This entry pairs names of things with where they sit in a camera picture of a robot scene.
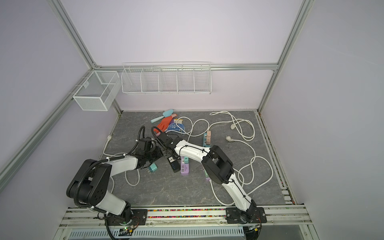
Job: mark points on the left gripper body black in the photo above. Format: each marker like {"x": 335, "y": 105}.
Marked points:
{"x": 154, "y": 155}

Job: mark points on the pink usb charger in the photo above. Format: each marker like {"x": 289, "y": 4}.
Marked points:
{"x": 167, "y": 155}

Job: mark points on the teal usb charger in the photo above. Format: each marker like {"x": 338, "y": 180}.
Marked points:
{"x": 152, "y": 168}

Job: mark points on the black power strip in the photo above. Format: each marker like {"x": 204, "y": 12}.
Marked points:
{"x": 174, "y": 163}

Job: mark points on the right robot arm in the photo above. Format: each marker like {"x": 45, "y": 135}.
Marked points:
{"x": 218, "y": 167}

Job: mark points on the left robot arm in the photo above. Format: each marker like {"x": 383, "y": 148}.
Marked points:
{"x": 89, "y": 187}

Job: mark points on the red rubber glove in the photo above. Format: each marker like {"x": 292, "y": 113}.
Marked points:
{"x": 164, "y": 124}

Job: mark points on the purple power strip middle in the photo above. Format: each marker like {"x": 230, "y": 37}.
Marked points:
{"x": 184, "y": 168}

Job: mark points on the purple power strip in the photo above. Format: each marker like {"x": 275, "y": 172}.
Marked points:
{"x": 184, "y": 168}
{"x": 207, "y": 176}

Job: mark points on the teal spatula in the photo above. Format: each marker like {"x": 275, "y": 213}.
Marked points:
{"x": 164, "y": 115}

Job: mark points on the teal power strip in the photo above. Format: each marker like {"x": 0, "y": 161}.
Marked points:
{"x": 207, "y": 139}

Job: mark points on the purple power strip right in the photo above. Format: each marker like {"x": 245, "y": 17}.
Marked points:
{"x": 207, "y": 176}

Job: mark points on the white mesh basket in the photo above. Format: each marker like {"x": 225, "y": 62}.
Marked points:
{"x": 98, "y": 91}

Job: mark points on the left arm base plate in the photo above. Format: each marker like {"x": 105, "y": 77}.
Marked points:
{"x": 132, "y": 217}

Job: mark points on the white wire basket wide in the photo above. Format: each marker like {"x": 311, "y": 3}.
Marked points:
{"x": 167, "y": 78}

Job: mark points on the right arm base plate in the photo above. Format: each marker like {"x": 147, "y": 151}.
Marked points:
{"x": 254, "y": 215}

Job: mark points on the aluminium rail front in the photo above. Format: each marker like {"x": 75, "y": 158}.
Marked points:
{"x": 215, "y": 216}

